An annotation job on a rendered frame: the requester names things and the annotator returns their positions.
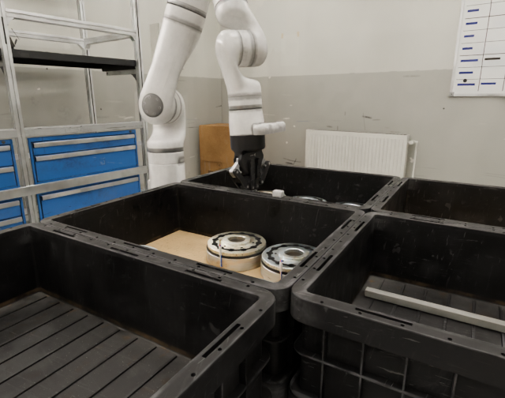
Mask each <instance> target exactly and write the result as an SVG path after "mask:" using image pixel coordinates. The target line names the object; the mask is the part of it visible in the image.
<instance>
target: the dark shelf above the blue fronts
mask: <svg viewBox="0 0 505 398"><path fill-rule="evenodd" d="M11 51H12V56H13V64H26V65H39V66H63V67H75V68H88V69H101V70H102V71H103V72H106V71H117V70H128V69H136V68H135V66H137V64H136V60H130V59H121V58H104V57H96V56H87V55H78V54H61V53H53V52H44V51H27V50H18V49H11ZM1 56H2V52H1V48H0V61H1V60H2V57H1Z"/></svg>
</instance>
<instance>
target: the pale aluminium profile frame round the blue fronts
mask: <svg viewBox="0 0 505 398"><path fill-rule="evenodd" d="M130 9H131V18H132V29H130V28H121V27H116V26H111V25H106V24H97V23H92V22H87V21H86V16H85V9H84V0H77V12H78V20H74V19H69V18H64V17H55V16H50V15H45V14H40V13H31V12H26V11H21V10H16V9H7V8H5V6H4V2H3V0H0V48H1V52H2V56H1V57H2V66H3V71H4V76H5V80H6V89H7V94H8V99H9V108H10V113H11V118H12V123H13V128H14V129H15V130H17V138H15V141H16V146H17V154H16V155H15V159H16V160H19V164H20V169H21V178H22V183H23V187H18V188H13V189H9V190H0V201H4V200H9V199H13V198H17V197H25V202H26V207H27V208H24V214H25V215H26V214H28V215H27V216H25V219H26V221H28V220H29V223H39V213H38V211H39V209H38V205H36V198H35V194H38V193H46V192H50V191H54V190H62V189H66V188H70V187H74V186H82V185H87V184H91V183H96V182H103V181H107V180H111V179H116V178H124V177H128V176H133V175H140V174H144V189H141V190H140V191H145V190H148V180H149V179H150V174H149V164H148V146H147V143H148V123H147V122H146V121H145V120H144V119H143V118H142V116H141V114H140V111H139V119H140V122H143V127H144V128H140V138H141V141H137V145H141V148H142V158H143V166H142V167H133V168H128V169H124V170H119V171H110V172H105V173H101V174H96V175H87V176H82V177H78V178H69V179H64V180H59V181H55V182H46V183H41V184H36V185H33V183H32V173H31V168H30V163H29V159H30V154H29V153H28V149H27V144H26V139H25V133H24V124H23V119H22V114H21V105H20V100H19V95H18V89H17V80H16V75H15V70H14V64H13V56H12V51H11V46H10V40H9V37H10V36H12V37H19V38H26V39H39V40H46V41H54V42H61V43H74V44H76V45H78V46H79V47H80V48H81V50H82V55H87V56H90V53H89V50H90V46H91V45H92V44H95V43H105V42H110V41H116V40H121V39H131V40H132V41H133V48H134V58H135V60H136V64H137V66H135V68H136V79H137V98H138V108H139V98H140V94H141V91H142V88H143V86H144V66H143V55H142V44H141V33H140V12H139V2H138V0H130ZM14 19H17V20H22V21H32V22H38V23H43V24H53V25H59V26H64V27H70V28H79V29H80V38H73V37H67V36H56V35H49V34H43V33H36V32H25V31H18V30H12V29H8V26H7V25H9V22H10V21H11V20H14ZM87 30H91V31H97V32H106V33H112V34H110V35H105V36H96V37H91V38H88V31H87ZM14 32H15V33H14ZM15 34H16V35H17V36H16V35H15ZM84 75H85V82H86V89H87V96H88V109H89V117H90V123H91V124H96V123H97V117H96V110H95V97H94V89H93V81H92V69H88V68H84ZM145 122H146V128H145ZM20 129H21V133H22V137H21V133H20Z"/></svg>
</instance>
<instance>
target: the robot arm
mask: <svg viewBox="0 0 505 398"><path fill-rule="evenodd" d="M210 1H211V0H167V4H166V8H165V12H164V15H163V22H162V25H161V29H160V33H159V38H158V41H157V44H156V48H155V53H154V57H153V60H152V63H151V67H150V70H149V72H148V75H147V78H146V80H145V82H144V86H143V88H142V91H141V94H140V98H139V111H140V114H141V116H142V118H143V119H144V120H145V121H146V122H148V123H150V124H153V131H152V135H151V137H150V138H149V140H148V143H147V146H148V164H149V174H150V179H149V180H148V189H152V188H156V187H159V186H164V185H167V184H170V183H174V182H181V180H184V179H185V155H184V142H185V134H186V132H185V103H184V100H183V98H182V96H181V94H180V93H179V92H178V91H177V90H176V87H177V84H178V78H179V76H180V73H181V70H182V68H183V66H184V64H185V63H186V61H187V60H188V58H189V56H190V55H191V54H192V52H193V50H194V49H195V47H196V45H197V43H198V41H199V39H200V36H201V33H202V30H203V27H204V22H205V18H206V16H207V12H208V7H209V4H210ZM212 1H213V6H214V9H215V15H216V18H217V21H218V22H219V24H220V25H222V26H223V27H224V28H228V29H227V30H223V31H221V32H220V33H219V35H218V36H217V39H216V41H215V53H216V57H217V60H218V62H219V66H220V69H221V70H222V73H223V77H224V81H225V83H226V89H227V93H228V104H229V128H230V147H231V150H232V151H234V165H233V166H232V168H231V169H229V168H228V169H227V171H226V173H227V174H228V175H229V176H230V178H231V179H232V181H233V182H234V184H235V185H236V187H237V188H238V189H243V190H251V191H257V189H258V188H259V185H263V184H264V180H265V178H266V175H267V171H268V169H269V167H270V164H271V162H270V161H269V160H265V159H264V154H263V152H262V149H264V148H265V146H266V145H265V134H270V133H279V132H284V131H286V124H285V122H271V123H264V115H263V110H262V97H261V87H260V82H259V81H257V80H253V79H249V78H246V77H244V76H243V75H242V74H241V72H240V70H239V68H238V67H257V66H260V65H262V64H263V63H264V61H265V59H266V57H267V40H266V37H265V34H264V32H263V30H262V28H261V27H260V25H259V24H258V22H257V20H256V18H255V17H254V15H253V13H252V11H251V9H250V8H249V4H248V0H212ZM259 178H260V179H259Z"/></svg>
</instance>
